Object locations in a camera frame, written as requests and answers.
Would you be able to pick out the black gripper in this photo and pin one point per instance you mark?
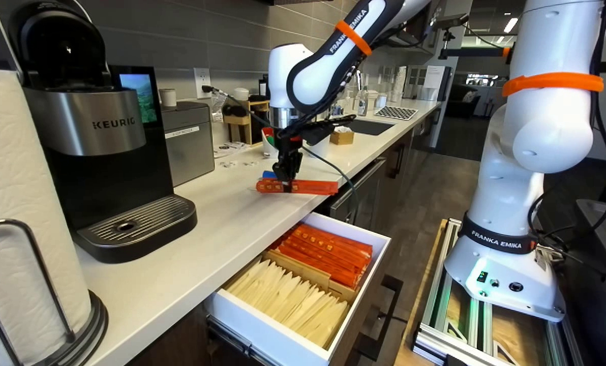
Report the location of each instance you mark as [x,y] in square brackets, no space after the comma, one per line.
[289,143]

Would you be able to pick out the long orange packet strip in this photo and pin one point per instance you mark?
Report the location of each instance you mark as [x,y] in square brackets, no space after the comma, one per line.
[313,187]

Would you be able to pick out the white drawer dark wood front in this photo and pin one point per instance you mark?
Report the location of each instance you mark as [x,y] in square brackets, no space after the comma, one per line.
[295,338]

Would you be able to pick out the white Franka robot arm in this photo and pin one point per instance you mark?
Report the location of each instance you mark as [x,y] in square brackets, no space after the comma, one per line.
[548,129]

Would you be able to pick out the small red green white mug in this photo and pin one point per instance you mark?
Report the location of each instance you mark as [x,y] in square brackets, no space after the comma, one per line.
[267,139]

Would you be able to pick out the wooden packet box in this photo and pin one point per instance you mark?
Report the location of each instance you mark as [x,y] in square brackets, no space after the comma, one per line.
[342,137]

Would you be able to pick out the wooden organizer rack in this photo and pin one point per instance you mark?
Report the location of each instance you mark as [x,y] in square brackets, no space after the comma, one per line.
[238,125]

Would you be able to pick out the dark lower cabinet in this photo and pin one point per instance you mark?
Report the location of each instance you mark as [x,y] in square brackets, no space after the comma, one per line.
[366,195]

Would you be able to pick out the orange packets stack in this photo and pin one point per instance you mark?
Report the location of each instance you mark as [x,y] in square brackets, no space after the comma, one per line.
[326,255]

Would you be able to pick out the small white cup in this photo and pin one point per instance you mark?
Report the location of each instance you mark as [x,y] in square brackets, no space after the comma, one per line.
[240,93]

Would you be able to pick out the dark kitchen sink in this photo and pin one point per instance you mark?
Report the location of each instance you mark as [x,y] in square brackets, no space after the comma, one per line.
[370,126]

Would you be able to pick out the stainless steel box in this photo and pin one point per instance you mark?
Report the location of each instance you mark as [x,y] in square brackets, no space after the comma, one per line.
[187,145]

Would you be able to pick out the grey drying mat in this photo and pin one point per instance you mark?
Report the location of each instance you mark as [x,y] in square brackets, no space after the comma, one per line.
[394,111]

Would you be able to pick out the wooden stirrers stack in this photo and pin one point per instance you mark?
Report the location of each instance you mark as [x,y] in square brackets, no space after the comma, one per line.
[289,301]

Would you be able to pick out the small white bottle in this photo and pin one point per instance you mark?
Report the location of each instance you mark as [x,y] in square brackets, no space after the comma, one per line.
[169,97]

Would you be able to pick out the black Keurig coffee machine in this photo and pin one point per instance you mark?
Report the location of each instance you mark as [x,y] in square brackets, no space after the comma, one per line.
[106,162]

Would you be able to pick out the white paper towel roll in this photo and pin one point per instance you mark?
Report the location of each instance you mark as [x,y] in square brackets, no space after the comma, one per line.
[18,203]

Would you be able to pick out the white wall outlet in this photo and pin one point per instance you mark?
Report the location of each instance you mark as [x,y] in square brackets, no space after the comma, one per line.
[202,80]

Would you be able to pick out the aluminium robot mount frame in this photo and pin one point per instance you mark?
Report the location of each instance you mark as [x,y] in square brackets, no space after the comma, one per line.
[466,331]

